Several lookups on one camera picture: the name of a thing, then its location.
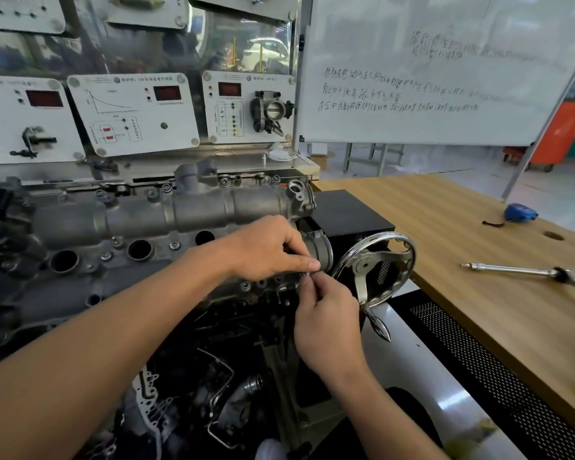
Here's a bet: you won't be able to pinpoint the person's right hand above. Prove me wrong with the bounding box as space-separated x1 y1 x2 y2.
293 272 367 381

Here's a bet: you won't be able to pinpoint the person's left hand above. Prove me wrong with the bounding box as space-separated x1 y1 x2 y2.
225 214 323 283

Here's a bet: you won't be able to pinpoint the grey metal engine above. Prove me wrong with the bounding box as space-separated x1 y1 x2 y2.
0 160 336 369

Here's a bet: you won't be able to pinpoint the black handled ratchet wrench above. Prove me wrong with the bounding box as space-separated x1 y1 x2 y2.
459 262 575 295

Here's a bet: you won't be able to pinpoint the person's left forearm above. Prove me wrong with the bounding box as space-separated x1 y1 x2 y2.
0 239 243 460

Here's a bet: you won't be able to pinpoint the person's right forearm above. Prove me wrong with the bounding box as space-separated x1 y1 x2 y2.
323 354 449 460

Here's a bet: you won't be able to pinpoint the person's black trousers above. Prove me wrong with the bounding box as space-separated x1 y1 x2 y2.
311 387 444 460

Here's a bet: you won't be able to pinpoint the chrome handwheel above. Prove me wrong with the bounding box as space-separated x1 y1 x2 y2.
330 232 417 343

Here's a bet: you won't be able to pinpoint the white sensor training panel board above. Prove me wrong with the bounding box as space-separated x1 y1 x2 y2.
0 0 322 187

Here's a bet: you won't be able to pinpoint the cardboard box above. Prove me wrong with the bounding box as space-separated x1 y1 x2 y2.
309 147 337 172

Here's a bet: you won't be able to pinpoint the dark grey intake pipe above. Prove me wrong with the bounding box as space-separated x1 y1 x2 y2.
218 373 265 429

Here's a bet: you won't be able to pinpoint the black perforated metal panel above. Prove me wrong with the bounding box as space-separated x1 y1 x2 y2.
390 289 575 460

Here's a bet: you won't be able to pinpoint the black throttle body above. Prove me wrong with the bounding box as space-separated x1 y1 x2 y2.
250 90 296 136

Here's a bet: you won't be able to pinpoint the white panel curve graph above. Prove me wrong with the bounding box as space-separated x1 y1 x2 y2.
66 73 201 158

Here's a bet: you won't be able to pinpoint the white panel throttle body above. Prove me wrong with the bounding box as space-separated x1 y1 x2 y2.
202 70 297 145

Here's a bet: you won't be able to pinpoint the large whiteboard on stand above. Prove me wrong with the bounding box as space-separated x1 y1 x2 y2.
295 0 575 202

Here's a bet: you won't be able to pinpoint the blue tape measure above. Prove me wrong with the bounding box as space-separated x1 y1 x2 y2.
482 203 539 228

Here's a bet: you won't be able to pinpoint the white panel yellow disc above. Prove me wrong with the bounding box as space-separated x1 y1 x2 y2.
189 0 299 22

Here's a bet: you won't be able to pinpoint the white panel brass filter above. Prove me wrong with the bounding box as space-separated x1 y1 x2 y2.
88 0 190 30

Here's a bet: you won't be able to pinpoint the white panel black lever sensor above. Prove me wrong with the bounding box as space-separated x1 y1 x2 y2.
0 73 86 166

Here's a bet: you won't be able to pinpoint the orange tool cabinet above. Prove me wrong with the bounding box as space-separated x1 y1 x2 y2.
529 101 575 173

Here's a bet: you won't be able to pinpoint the white panel control module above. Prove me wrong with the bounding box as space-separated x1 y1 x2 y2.
0 0 67 35

